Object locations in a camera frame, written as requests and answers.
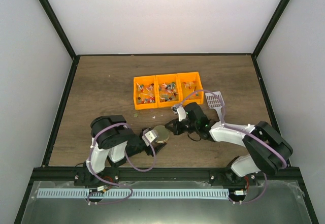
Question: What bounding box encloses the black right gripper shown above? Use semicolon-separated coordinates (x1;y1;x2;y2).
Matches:
165;120;198;137

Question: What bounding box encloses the gold round jar lid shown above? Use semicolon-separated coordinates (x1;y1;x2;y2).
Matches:
154;125;170;143

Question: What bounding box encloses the orange bin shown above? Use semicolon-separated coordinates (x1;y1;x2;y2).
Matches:
155;73;182;108
133;75;159;110
177;72;204;107

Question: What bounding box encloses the white slotted plastic scoop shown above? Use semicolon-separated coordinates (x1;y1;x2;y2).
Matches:
205;91;224;123

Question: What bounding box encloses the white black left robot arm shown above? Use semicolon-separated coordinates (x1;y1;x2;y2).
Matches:
75;115;166;186

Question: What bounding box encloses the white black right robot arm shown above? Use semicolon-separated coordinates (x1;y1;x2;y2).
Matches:
165;102;293;185

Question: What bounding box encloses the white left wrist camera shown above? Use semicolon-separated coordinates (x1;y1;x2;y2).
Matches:
142;129;158;145

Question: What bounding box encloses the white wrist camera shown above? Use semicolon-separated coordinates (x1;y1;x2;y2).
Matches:
142;129;158;145
172;104;187;122

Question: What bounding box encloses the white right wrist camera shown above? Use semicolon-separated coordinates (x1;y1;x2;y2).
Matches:
172;104;187;122

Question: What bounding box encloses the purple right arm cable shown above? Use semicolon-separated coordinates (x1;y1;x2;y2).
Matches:
177;89;287;206

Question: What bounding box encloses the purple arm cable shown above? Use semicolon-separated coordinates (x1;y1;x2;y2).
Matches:
85;122;157;206
177;89;287;206

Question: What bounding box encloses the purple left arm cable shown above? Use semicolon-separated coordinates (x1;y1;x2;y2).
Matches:
85;122;157;206

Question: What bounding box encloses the light blue slotted cable duct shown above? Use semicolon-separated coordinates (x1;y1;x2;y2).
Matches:
37;188;229;200

